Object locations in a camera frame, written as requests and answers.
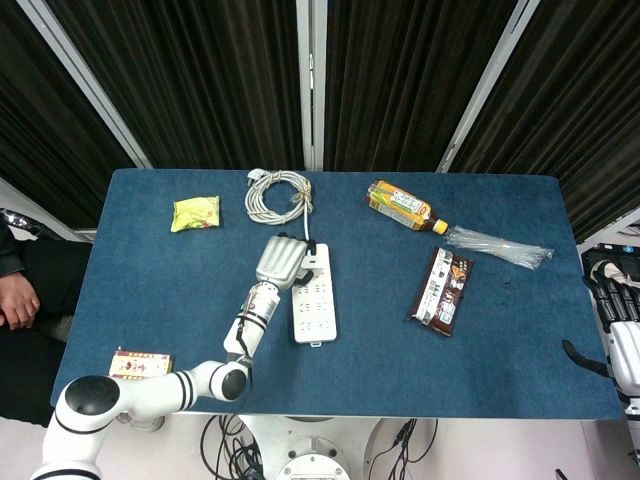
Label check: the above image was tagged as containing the clear plastic straw bundle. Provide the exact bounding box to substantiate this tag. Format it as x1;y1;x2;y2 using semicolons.
444;224;555;271

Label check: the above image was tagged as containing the black pleated curtain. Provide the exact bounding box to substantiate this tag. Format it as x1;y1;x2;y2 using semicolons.
47;0;306;170
323;0;519;174
0;0;136;229
449;0;640;244

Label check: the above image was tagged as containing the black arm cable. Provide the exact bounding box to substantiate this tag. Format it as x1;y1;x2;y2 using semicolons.
233;314;255;399

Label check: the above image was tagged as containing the seated person in black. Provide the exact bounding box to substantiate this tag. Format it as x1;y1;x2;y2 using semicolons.
0;214;94;427

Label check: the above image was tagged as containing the white frame post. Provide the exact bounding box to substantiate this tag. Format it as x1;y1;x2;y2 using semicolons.
437;0;544;174
17;0;154;169
295;0;329;171

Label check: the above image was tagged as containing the chrome chair armrest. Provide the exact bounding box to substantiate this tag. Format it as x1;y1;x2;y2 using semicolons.
0;208;45;237

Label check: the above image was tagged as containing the coiled white power cord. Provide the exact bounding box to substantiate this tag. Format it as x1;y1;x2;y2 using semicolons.
244;168;315;245

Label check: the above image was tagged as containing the yellow green snack packet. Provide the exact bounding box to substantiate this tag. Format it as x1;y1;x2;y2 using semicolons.
170;195;222;234

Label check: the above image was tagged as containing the blue table cloth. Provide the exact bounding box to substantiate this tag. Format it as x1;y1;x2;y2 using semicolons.
49;168;624;421

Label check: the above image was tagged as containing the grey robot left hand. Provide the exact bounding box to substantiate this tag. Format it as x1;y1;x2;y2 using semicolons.
254;232;317;291

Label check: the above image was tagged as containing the dark object at left edge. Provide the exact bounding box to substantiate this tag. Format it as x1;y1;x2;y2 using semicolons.
108;349;175;382

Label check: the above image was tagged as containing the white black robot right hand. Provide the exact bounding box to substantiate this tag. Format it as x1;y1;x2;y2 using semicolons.
562;243;640;399

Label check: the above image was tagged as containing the brown snack package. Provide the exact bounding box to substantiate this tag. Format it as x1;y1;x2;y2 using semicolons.
408;246;475;338

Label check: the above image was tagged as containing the white power strip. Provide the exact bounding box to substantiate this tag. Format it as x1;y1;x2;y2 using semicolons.
291;243;339;347

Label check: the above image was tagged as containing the black cable bundle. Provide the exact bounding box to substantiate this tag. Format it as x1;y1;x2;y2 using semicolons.
367;418;439;480
199;413;266;480

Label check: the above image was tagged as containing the white frame rail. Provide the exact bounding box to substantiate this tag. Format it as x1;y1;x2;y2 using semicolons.
0;177;97;242
574;204;640;247

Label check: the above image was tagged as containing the tea bottle yellow cap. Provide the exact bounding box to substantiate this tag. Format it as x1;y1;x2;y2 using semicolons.
365;179;449;235

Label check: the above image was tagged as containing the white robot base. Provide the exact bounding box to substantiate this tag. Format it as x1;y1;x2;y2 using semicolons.
239;414;384;480

